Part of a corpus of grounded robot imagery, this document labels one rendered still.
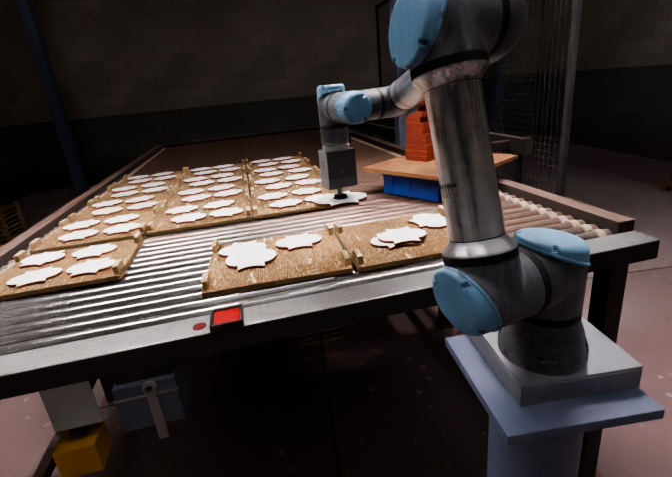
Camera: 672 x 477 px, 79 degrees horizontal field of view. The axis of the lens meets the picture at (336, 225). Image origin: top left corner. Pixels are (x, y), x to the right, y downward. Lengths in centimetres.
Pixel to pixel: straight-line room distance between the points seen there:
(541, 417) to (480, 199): 38
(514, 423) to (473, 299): 25
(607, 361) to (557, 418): 15
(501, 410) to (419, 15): 64
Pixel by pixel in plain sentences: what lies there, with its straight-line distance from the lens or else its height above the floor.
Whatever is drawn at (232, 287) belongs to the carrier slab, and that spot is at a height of 94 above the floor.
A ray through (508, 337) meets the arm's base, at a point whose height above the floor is 96.
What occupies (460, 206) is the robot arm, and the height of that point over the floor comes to 123.
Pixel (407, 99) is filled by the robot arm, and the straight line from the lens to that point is 98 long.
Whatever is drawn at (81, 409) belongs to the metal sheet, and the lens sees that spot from 116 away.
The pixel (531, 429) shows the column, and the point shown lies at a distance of 79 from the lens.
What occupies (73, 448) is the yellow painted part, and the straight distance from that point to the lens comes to 120.
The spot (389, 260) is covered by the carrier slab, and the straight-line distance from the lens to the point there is 116.
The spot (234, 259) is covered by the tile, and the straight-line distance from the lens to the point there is 125.
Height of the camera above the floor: 142
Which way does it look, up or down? 19 degrees down
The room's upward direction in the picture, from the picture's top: 6 degrees counter-clockwise
